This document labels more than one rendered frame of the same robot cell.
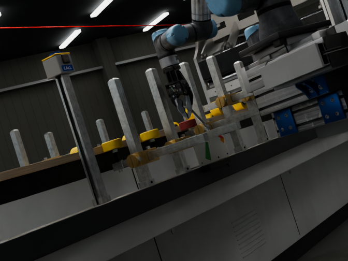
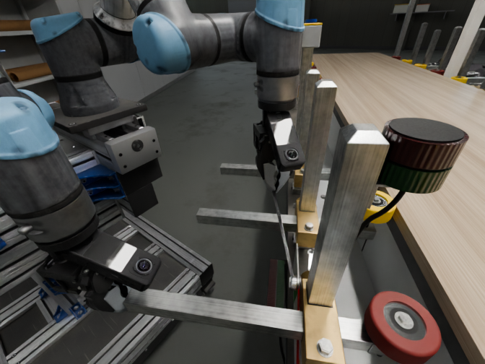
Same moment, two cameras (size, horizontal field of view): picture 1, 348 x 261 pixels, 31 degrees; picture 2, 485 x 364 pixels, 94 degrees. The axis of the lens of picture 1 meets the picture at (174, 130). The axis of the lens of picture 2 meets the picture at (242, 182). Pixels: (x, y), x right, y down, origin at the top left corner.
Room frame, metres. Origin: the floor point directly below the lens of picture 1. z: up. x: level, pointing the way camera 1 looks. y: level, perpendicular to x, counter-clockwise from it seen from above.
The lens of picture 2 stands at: (2.88, -0.31, 1.23)
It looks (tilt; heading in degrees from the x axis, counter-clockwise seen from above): 35 degrees down; 157
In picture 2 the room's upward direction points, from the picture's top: 3 degrees counter-clockwise
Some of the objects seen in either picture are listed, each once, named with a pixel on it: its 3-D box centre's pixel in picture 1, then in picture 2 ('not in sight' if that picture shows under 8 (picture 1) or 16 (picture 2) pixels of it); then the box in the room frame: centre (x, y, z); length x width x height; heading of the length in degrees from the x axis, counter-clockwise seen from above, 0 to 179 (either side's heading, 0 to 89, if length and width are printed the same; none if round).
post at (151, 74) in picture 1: (168, 125); (309, 187); (2.54, 0.01, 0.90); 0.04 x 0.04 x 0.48; 56
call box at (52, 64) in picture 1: (58, 67); (309, 36); (2.12, 0.30, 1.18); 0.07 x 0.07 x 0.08; 56
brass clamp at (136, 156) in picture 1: (142, 158); (301, 170); (2.35, 0.14, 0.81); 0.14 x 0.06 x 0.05; 146
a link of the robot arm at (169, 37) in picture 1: (177, 36); (226, 38); (2.42, -0.13, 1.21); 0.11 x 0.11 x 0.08; 26
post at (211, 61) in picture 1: (226, 104); not in sight; (2.95, -0.27, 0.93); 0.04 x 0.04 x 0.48; 56
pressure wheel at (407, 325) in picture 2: (190, 132); (390, 336); (2.83, -0.07, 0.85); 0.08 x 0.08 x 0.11
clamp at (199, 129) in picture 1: (206, 128); (320, 316); (2.76, -0.14, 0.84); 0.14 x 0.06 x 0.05; 146
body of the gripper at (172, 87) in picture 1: (175, 82); (274, 128); (2.49, -0.06, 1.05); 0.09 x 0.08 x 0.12; 166
